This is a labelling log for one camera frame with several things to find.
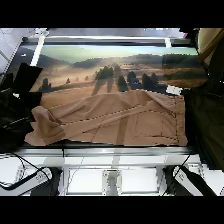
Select tan trousers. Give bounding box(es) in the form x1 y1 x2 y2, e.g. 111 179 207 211
24 89 188 147

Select silver frame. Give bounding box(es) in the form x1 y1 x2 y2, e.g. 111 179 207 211
0 28 224 196

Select black cable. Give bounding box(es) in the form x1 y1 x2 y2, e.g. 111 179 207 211
0 151 54 190
161 152 194 196

